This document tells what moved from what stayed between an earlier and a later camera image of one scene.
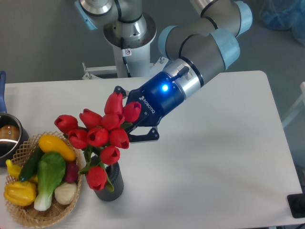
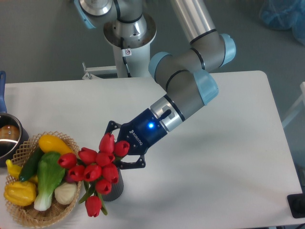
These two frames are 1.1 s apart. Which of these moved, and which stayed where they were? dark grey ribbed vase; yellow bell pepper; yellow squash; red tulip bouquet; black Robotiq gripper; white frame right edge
Moved: black Robotiq gripper; red tulip bouquet
Stayed: yellow bell pepper; yellow squash; white frame right edge; dark grey ribbed vase
